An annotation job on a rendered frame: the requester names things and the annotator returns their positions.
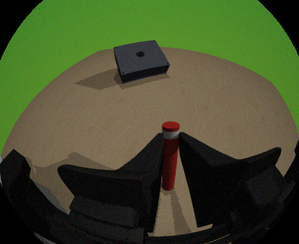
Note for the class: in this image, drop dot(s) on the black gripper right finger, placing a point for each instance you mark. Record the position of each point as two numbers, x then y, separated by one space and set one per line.
214 177

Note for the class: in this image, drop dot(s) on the red peg with white band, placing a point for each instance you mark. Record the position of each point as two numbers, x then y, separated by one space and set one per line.
170 130

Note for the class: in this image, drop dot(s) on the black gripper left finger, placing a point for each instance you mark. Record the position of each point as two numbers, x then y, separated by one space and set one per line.
136 184

